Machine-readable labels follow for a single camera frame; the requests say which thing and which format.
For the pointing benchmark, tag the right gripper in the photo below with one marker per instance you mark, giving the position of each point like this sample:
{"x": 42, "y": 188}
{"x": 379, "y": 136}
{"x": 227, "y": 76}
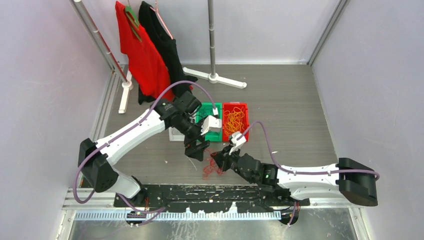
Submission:
{"x": 222, "y": 158}

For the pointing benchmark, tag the aluminium rail frame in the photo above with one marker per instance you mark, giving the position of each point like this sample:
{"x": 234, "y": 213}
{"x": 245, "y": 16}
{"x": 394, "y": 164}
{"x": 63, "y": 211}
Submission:
{"x": 101, "y": 209}

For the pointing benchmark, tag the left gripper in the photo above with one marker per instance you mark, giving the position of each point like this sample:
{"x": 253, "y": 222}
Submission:
{"x": 193, "y": 150}

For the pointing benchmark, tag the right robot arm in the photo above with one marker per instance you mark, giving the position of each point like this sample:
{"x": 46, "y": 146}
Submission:
{"x": 347, "y": 179}

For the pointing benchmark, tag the green clothes hanger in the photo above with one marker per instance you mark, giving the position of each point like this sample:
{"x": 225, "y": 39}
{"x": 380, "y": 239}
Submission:
{"x": 133, "y": 22}

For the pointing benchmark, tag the white plastic bin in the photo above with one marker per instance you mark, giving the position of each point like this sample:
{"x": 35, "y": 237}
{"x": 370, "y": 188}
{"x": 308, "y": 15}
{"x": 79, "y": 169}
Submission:
{"x": 175, "y": 135}

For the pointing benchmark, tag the garment rack centre pole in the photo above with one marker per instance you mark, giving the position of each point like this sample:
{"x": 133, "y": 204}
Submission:
{"x": 213, "y": 77}

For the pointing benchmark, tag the red t-shirt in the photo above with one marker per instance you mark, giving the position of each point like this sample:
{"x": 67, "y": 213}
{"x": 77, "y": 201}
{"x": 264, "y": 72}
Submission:
{"x": 138, "y": 61}

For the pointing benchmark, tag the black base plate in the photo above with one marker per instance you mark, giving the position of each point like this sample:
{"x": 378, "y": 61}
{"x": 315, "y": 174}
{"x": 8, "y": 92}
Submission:
{"x": 206, "y": 198}

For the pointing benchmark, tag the black t-shirt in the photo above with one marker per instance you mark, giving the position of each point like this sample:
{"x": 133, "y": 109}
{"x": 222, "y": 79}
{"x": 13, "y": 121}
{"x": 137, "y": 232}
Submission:
{"x": 162, "y": 49}

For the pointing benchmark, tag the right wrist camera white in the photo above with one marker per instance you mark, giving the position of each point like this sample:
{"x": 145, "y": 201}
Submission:
{"x": 236, "y": 140}

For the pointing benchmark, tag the red plastic bin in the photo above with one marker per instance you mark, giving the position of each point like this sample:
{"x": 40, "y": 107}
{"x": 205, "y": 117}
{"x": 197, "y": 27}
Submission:
{"x": 235, "y": 119}

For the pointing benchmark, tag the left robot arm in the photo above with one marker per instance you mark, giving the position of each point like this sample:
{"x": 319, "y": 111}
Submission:
{"x": 97, "y": 159}

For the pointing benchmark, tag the pink clothes hanger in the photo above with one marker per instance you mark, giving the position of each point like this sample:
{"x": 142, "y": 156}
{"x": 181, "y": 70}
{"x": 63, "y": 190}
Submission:
{"x": 155, "y": 9}

